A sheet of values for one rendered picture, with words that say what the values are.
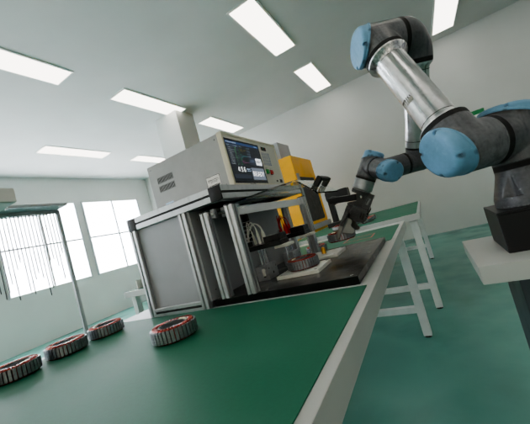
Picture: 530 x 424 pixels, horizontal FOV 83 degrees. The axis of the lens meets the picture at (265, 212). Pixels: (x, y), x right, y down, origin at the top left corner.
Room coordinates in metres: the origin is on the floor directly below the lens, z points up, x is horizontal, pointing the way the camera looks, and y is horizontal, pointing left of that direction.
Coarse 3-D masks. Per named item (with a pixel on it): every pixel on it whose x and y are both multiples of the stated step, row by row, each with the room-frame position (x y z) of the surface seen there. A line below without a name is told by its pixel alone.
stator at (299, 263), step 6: (294, 258) 1.07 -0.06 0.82; (300, 258) 1.08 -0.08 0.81; (306, 258) 1.00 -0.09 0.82; (312, 258) 1.00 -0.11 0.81; (318, 258) 1.03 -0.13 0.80; (288, 264) 1.03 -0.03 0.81; (294, 264) 1.00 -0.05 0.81; (300, 264) 0.99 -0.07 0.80; (306, 264) 0.99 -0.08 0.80; (312, 264) 1.00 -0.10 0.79; (294, 270) 1.00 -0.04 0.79; (300, 270) 1.00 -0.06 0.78
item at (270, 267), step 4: (264, 264) 1.09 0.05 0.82; (268, 264) 1.08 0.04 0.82; (272, 264) 1.11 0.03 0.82; (276, 264) 1.13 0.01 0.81; (256, 268) 1.09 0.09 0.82; (260, 268) 1.08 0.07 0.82; (264, 268) 1.08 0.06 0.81; (268, 268) 1.08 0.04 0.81; (272, 268) 1.10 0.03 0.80; (276, 268) 1.13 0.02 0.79; (260, 272) 1.09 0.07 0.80; (268, 272) 1.07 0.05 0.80; (272, 272) 1.09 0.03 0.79; (276, 272) 1.12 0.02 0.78; (260, 276) 1.09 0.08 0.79; (268, 276) 1.07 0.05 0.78; (272, 276) 1.08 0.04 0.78; (260, 280) 1.09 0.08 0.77; (264, 280) 1.08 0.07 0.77
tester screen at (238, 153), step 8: (232, 144) 1.09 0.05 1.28; (240, 144) 1.14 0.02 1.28; (232, 152) 1.07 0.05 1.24; (240, 152) 1.12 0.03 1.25; (248, 152) 1.18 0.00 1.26; (256, 152) 1.24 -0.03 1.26; (232, 160) 1.06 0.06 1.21; (240, 160) 1.11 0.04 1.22; (248, 160) 1.16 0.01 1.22; (232, 168) 1.05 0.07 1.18; (248, 168) 1.15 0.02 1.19
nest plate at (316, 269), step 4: (324, 260) 1.08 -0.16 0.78; (328, 260) 1.06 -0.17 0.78; (320, 264) 1.02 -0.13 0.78; (324, 264) 1.01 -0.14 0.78; (304, 268) 1.03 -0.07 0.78; (308, 268) 1.00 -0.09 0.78; (312, 268) 0.98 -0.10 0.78; (316, 268) 0.96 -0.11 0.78; (320, 268) 0.96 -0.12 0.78; (284, 272) 1.07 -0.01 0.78; (288, 272) 1.05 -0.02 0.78; (292, 272) 1.03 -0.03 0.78; (296, 272) 1.00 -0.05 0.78; (300, 272) 0.98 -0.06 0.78; (304, 272) 0.97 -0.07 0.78; (308, 272) 0.96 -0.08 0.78; (312, 272) 0.96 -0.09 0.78; (316, 272) 0.95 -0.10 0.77; (280, 276) 1.01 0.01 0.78; (284, 276) 1.00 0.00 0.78; (288, 276) 1.00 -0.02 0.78; (292, 276) 0.99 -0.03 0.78; (296, 276) 0.98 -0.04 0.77
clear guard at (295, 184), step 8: (288, 184) 0.93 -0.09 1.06; (296, 184) 1.00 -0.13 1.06; (304, 184) 0.89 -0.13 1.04; (312, 184) 0.96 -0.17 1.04; (320, 184) 1.03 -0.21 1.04; (264, 192) 0.95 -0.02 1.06; (272, 192) 1.01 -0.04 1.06; (280, 192) 1.09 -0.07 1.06; (288, 192) 1.17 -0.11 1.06; (320, 192) 0.90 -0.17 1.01; (328, 192) 0.98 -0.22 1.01; (240, 200) 1.00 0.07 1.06; (248, 200) 1.07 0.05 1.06; (256, 200) 1.14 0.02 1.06
